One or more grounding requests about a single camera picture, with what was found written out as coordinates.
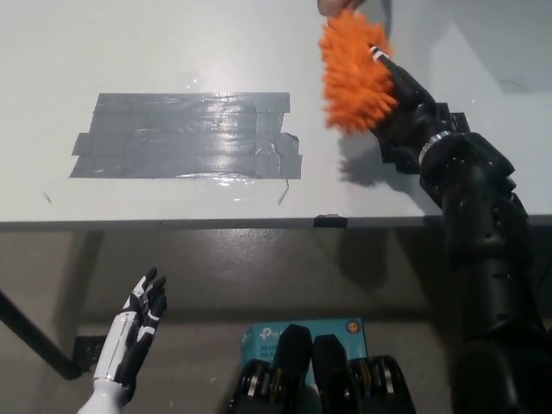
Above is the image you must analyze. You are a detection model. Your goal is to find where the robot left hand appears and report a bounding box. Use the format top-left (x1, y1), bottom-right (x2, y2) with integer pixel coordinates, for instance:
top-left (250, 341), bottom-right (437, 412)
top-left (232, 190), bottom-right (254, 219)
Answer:
top-left (93, 267), bottom-right (169, 390)

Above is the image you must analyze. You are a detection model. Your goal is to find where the orange microfibre duster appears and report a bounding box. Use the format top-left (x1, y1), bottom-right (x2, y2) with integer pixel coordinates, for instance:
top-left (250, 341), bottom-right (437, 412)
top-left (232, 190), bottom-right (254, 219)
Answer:
top-left (317, 10), bottom-right (400, 137)

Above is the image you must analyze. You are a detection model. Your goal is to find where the black table leg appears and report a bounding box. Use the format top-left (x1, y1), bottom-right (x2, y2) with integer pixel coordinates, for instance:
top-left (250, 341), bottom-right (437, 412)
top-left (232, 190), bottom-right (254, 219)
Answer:
top-left (0, 287), bottom-right (82, 381)

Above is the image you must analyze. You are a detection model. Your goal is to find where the grey duct tape patch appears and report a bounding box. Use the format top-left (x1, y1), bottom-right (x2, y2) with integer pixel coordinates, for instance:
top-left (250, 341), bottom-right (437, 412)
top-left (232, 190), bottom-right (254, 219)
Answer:
top-left (68, 91), bottom-right (303, 180)

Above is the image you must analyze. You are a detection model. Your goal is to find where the person hand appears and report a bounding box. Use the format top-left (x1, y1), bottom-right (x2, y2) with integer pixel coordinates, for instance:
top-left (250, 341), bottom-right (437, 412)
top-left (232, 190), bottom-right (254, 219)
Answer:
top-left (316, 0), bottom-right (361, 17)

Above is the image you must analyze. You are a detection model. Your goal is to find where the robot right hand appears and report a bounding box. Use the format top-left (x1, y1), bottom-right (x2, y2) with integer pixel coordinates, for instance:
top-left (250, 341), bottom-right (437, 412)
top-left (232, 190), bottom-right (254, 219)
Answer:
top-left (368, 44), bottom-right (449, 153)

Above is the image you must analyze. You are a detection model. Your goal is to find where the teal router box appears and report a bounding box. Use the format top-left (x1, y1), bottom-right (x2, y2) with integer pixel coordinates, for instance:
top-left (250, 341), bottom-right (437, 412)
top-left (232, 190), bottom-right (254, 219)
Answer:
top-left (240, 317), bottom-right (368, 374)

